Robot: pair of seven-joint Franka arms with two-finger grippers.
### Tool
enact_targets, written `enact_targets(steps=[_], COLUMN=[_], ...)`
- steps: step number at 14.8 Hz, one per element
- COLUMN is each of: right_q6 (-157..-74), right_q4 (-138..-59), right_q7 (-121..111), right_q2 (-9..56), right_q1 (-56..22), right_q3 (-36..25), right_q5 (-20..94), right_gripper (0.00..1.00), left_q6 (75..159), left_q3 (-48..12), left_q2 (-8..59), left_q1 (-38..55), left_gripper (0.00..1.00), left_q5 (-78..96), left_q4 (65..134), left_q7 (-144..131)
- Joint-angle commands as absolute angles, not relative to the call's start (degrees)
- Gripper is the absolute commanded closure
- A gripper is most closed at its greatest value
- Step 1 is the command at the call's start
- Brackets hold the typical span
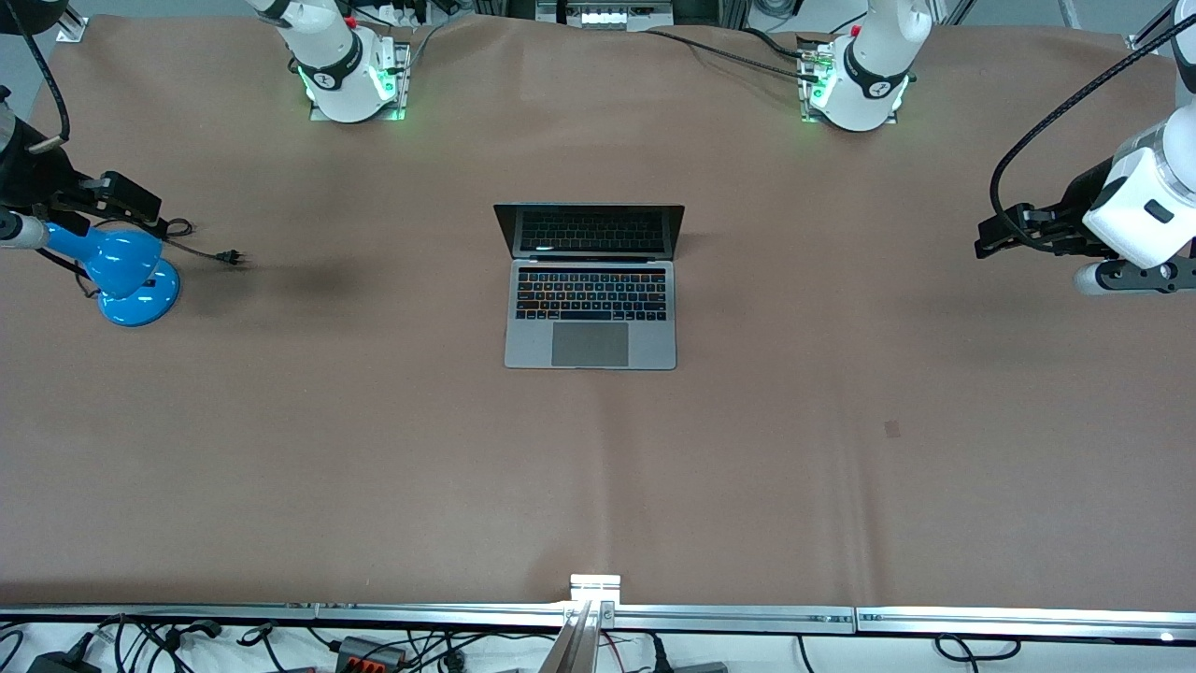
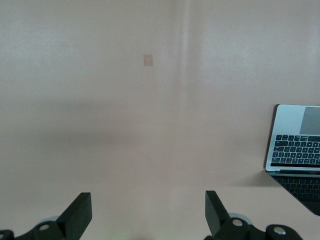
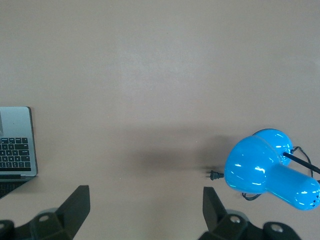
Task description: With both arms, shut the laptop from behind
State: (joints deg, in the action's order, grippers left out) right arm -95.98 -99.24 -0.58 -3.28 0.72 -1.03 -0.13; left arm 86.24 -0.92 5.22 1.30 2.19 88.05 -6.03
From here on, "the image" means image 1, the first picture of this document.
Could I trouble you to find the grey aluminium laptop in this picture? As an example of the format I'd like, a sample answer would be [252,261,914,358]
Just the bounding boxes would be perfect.
[492,202,687,372]

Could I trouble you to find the blue desk lamp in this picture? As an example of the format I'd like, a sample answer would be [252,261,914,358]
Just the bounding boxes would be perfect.
[39,220,184,329]

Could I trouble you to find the brown table cover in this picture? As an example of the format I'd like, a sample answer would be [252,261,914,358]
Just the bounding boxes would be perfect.
[0,14,1196,610]

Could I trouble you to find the power strip with white sockets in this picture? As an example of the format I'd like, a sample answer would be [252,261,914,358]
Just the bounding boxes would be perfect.
[534,0,676,32]

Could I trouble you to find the black power adapter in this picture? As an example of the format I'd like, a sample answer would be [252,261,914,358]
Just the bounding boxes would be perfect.
[25,645,104,673]

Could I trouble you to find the grey connector block orange levers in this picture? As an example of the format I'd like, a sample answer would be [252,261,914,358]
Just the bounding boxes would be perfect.
[334,635,410,671]

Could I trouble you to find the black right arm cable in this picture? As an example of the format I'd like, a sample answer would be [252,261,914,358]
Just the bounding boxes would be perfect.
[14,17,74,156]

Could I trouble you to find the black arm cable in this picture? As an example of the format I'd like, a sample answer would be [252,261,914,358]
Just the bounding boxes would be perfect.
[14,17,74,156]
[990,9,1196,253]

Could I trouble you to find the black lamp cable with plug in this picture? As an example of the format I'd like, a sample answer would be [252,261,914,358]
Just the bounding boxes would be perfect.
[159,217,251,269]

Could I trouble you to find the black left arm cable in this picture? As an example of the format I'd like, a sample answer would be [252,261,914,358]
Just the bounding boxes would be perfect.
[990,9,1196,253]

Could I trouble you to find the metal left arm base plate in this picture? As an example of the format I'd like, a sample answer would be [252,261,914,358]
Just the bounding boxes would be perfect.
[799,36,904,125]

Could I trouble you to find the short black cable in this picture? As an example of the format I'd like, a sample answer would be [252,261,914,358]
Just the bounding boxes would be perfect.
[743,28,825,63]

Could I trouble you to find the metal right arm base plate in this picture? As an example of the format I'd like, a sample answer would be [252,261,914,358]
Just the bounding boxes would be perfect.
[308,40,414,124]

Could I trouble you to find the thin grey cable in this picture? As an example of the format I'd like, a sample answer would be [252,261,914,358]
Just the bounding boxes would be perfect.
[406,21,451,76]

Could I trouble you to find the long black braided cable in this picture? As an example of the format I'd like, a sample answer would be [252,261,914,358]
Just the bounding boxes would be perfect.
[643,28,823,83]

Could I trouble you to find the aluminium frame rail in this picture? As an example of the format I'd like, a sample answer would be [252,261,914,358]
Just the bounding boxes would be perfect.
[315,603,857,637]
[854,607,1196,643]
[0,604,320,625]

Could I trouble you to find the black looped cable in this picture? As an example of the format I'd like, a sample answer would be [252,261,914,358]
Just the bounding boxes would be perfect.
[934,633,1022,667]

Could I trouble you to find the silver camera mount bracket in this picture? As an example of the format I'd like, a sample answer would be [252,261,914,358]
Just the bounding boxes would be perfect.
[536,573,623,673]

